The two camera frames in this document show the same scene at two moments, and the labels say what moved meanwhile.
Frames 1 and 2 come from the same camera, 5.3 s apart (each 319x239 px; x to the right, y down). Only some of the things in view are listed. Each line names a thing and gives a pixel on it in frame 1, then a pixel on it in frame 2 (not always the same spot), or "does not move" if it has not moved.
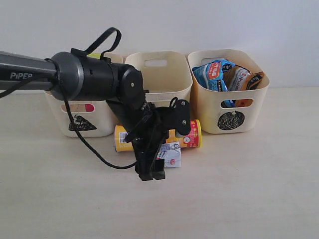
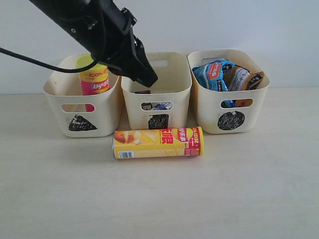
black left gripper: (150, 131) → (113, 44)
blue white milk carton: (171, 153) → (163, 106)
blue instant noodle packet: (211, 76) does not move
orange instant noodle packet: (239, 78) does not move
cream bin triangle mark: (92, 119) does not move
